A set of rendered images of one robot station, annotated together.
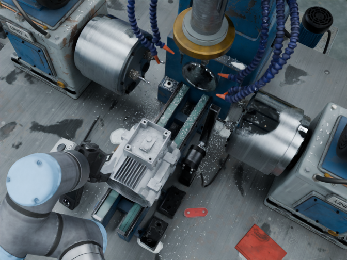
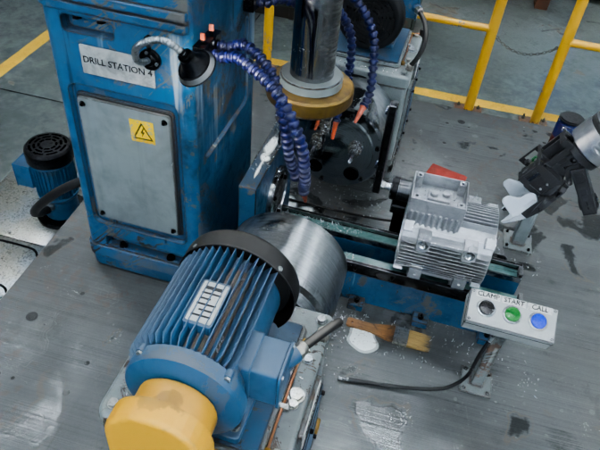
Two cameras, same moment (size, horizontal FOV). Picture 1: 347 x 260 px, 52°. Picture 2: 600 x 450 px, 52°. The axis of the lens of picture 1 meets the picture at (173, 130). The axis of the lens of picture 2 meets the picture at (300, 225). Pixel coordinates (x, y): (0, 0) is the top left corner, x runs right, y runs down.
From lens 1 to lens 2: 140 cm
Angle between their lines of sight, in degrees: 56
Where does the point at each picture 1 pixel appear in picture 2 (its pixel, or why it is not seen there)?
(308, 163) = (395, 72)
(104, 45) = (307, 254)
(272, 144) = (381, 100)
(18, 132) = not seen: outside the picture
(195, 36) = (339, 79)
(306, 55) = not seen: hidden behind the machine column
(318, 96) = not seen: hidden behind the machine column
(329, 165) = (393, 58)
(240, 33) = (237, 112)
